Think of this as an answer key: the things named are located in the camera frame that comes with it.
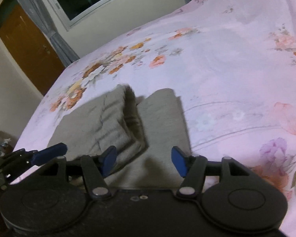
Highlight grey pants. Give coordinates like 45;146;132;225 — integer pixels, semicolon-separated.
49;85;191;189

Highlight brown wooden door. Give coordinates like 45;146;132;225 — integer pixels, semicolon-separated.
0;0;65;95

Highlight pink floral bed sheet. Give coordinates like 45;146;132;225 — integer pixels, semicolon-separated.
16;0;296;236

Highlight left grey curtain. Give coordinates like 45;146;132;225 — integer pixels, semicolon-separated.
17;0;79;67

